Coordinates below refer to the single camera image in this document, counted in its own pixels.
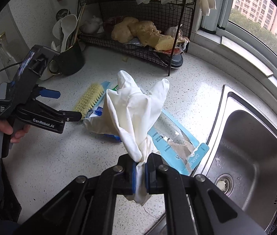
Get dark green utensil mug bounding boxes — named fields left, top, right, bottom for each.
left=47, top=41, right=85, bottom=76

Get light blue toothbrush package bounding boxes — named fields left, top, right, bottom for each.
left=86, top=80, right=210, bottom=176

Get garlic bulb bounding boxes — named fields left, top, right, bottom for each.
left=79, top=16, right=104, bottom=34

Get yellow bristle scrub brush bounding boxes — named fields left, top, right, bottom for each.
left=74, top=83, right=104, bottom=119

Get stainless steel sink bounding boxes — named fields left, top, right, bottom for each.
left=193, top=85, right=277, bottom=233

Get ginger root pieces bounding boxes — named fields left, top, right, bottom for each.
left=111, top=17, right=174, bottom=51

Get white ceramic pot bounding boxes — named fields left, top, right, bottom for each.
left=40, top=62, right=53, bottom=81

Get white spoon in mug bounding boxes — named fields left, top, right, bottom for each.
left=60, top=14, right=77, bottom=52

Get black wire rack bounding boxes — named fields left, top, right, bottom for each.
left=79, top=0, right=196, bottom=71

